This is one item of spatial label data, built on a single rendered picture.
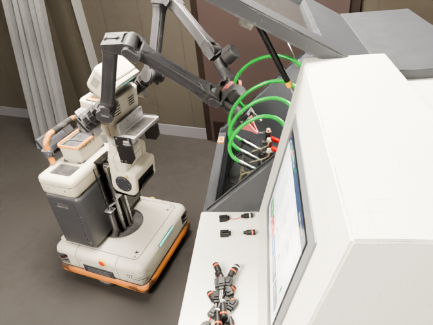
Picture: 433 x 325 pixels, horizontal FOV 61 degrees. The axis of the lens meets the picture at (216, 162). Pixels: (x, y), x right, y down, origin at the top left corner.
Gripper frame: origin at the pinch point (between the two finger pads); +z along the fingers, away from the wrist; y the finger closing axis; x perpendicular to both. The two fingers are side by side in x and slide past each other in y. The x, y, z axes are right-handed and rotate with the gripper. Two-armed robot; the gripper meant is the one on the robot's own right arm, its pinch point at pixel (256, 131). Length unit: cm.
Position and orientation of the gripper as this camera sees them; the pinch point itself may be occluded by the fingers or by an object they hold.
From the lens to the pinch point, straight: 159.8
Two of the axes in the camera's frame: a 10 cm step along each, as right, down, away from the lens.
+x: 3.5, -5.5, 7.6
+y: 5.9, -5.0, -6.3
